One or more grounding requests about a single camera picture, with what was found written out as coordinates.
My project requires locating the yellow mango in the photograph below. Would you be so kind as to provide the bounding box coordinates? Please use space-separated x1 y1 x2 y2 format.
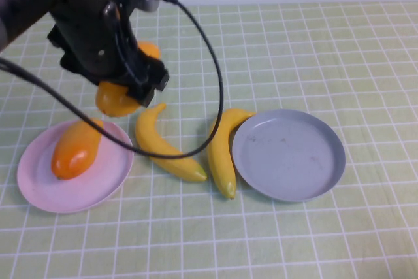
95 41 161 118

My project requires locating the green checkered tablecloth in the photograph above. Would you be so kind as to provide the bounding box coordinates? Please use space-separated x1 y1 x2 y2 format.
0 1 418 279

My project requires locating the slightly curved yellow banana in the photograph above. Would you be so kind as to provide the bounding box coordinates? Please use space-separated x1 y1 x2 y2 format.
135 102 208 183

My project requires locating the grey plate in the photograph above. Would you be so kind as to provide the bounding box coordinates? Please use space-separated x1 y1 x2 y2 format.
231 108 346 203

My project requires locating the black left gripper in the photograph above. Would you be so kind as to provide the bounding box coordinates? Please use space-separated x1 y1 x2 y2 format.
106 1 170 109

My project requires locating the thick black camera cable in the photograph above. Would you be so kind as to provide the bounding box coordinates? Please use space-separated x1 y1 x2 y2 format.
0 0 225 160

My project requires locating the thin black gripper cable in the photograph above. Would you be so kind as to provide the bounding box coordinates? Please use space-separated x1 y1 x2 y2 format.
112 27 145 86

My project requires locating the strongly curved yellow banana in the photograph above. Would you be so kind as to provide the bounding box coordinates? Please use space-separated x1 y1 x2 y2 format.
207 108 257 200

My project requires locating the orange mango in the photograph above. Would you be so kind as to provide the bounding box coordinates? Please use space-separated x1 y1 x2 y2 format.
51 118 105 181

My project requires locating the pink plate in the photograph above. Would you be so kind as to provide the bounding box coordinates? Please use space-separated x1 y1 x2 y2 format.
16 119 134 214

